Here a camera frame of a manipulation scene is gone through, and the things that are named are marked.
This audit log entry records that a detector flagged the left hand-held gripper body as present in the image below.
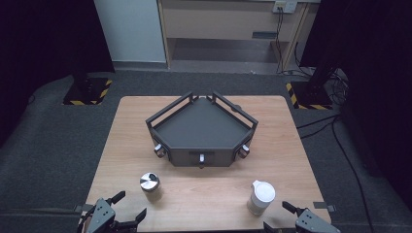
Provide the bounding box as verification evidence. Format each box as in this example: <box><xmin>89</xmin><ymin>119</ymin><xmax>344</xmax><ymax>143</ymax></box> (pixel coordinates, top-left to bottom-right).
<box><xmin>85</xmin><ymin>197</ymin><xmax>120</xmax><ymax>233</ymax></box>

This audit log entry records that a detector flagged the grey cabinet label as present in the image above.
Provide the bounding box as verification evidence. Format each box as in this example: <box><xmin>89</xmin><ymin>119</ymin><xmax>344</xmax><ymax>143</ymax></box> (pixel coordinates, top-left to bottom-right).
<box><xmin>252</xmin><ymin>31</ymin><xmax>278</xmax><ymax>40</ymax></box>

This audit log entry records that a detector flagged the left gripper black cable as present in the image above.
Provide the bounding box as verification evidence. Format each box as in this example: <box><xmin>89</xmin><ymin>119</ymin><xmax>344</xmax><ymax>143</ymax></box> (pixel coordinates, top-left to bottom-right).
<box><xmin>77</xmin><ymin>207</ymin><xmax>96</xmax><ymax>233</ymax></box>

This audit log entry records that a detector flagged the long black floor cable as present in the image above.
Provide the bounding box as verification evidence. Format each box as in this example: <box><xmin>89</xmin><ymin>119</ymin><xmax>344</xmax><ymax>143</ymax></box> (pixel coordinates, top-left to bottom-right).
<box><xmin>330</xmin><ymin>116</ymin><xmax>375</xmax><ymax>233</ymax></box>

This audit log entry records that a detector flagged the glass jar with white lid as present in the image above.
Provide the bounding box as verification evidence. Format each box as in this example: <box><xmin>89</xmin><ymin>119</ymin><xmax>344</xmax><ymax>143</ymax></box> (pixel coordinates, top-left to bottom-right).
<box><xmin>246</xmin><ymin>180</ymin><xmax>277</xmax><ymax>216</ymax></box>

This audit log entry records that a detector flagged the striped stand base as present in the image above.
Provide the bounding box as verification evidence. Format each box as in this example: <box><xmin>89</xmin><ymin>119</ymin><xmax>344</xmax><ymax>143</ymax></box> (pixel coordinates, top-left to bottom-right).
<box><xmin>62</xmin><ymin>77</ymin><xmax>114</xmax><ymax>106</ymax></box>
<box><xmin>285</xmin><ymin>81</ymin><xmax>334</xmax><ymax>111</ymax></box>

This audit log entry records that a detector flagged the white wall socket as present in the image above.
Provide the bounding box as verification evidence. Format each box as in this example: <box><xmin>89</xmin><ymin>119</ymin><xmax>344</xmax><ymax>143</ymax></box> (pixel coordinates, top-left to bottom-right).
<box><xmin>272</xmin><ymin>0</ymin><xmax>298</xmax><ymax>15</ymax></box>

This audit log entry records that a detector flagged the beige wooden cabinet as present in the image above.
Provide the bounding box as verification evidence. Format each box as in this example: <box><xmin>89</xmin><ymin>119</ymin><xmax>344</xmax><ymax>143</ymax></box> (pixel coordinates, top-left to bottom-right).
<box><xmin>156</xmin><ymin>0</ymin><xmax>313</xmax><ymax>71</ymax></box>

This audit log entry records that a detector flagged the black corner rack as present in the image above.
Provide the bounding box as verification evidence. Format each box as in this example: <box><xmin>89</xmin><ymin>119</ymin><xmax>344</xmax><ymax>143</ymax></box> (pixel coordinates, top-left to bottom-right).
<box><xmin>145</xmin><ymin>90</ymin><xmax>259</xmax><ymax>170</ymax></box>

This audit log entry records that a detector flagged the grey table bracket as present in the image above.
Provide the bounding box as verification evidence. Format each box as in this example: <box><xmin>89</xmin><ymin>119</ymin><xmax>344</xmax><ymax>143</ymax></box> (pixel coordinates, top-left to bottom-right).
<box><xmin>313</xmin><ymin>201</ymin><xmax>337</xmax><ymax>214</ymax></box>
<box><xmin>73</xmin><ymin>203</ymin><xmax>98</xmax><ymax>214</ymax></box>

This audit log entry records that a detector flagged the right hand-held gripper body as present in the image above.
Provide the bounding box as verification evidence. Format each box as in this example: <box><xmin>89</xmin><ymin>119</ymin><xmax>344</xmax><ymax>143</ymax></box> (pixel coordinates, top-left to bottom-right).
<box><xmin>294</xmin><ymin>208</ymin><xmax>341</xmax><ymax>233</ymax></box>

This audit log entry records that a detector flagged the white panel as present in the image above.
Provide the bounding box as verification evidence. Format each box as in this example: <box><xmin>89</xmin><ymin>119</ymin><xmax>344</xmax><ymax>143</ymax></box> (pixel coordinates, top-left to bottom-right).
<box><xmin>93</xmin><ymin>0</ymin><xmax>167</xmax><ymax>63</ymax></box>

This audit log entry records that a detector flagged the black stand pole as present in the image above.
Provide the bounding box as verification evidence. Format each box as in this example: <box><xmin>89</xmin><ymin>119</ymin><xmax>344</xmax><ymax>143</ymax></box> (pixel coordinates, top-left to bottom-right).
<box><xmin>306</xmin><ymin>42</ymin><xmax>341</xmax><ymax>95</ymax></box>
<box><xmin>69</xmin><ymin>38</ymin><xmax>91</xmax><ymax>98</ymax></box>

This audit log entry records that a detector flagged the glass jar with metal lid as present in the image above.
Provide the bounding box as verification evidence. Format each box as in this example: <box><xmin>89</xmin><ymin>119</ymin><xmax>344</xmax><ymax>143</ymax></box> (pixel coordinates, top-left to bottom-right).
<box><xmin>139</xmin><ymin>172</ymin><xmax>162</xmax><ymax>202</ymax></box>

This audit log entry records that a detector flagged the black curtain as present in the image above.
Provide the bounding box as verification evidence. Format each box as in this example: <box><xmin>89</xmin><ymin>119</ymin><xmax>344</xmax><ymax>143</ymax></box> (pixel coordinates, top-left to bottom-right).
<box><xmin>299</xmin><ymin>0</ymin><xmax>412</xmax><ymax>203</ymax></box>
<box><xmin>0</xmin><ymin>0</ymin><xmax>116</xmax><ymax>149</ymax></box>

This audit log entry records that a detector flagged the bundle of black cables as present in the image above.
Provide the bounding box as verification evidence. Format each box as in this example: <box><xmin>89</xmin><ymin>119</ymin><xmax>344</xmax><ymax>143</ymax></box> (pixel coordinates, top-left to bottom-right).
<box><xmin>324</xmin><ymin>68</ymin><xmax>350</xmax><ymax>107</ymax></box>

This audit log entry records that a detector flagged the black socket cable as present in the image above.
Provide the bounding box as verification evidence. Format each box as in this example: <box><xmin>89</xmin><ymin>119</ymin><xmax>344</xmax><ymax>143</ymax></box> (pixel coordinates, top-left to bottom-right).
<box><xmin>274</xmin><ymin>7</ymin><xmax>286</xmax><ymax>75</ymax></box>

